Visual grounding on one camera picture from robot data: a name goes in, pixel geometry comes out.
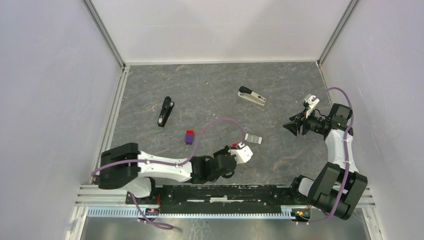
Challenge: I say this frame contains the staple tray box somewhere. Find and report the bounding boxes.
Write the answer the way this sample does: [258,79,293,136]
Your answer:
[244,133,263,145]

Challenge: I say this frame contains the black stapler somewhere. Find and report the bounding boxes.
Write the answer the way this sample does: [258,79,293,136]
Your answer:
[157,96,175,128]

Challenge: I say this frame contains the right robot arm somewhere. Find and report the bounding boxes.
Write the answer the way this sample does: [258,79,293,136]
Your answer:
[283,102,368,220]

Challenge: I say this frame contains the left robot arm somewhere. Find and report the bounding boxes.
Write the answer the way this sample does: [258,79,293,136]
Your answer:
[93,142,246,204]

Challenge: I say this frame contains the purple red block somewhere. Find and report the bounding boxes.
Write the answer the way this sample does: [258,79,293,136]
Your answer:
[184,130,195,145]

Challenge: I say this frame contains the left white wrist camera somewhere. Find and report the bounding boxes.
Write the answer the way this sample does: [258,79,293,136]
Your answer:
[228,142,253,164]

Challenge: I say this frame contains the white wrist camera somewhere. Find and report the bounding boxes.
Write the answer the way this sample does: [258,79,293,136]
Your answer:
[228,142,253,164]
[303,94,320,119]

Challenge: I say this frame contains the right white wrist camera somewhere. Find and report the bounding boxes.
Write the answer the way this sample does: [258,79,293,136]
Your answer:
[303,94,320,119]

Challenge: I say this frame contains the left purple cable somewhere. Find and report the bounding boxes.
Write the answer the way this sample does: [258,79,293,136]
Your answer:
[91,117,246,231]

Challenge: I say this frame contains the purple cable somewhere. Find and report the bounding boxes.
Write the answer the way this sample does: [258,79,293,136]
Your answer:
[91,117,246,231]
[316,87,355,226]

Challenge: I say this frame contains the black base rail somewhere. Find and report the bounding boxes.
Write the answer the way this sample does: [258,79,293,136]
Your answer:
[125,184,311,214]

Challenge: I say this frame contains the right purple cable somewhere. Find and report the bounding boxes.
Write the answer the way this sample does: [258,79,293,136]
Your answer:
[316,87,355,226]

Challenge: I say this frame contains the white cable duct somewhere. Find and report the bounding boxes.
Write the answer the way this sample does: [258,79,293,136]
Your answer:
[87,206,296,220]

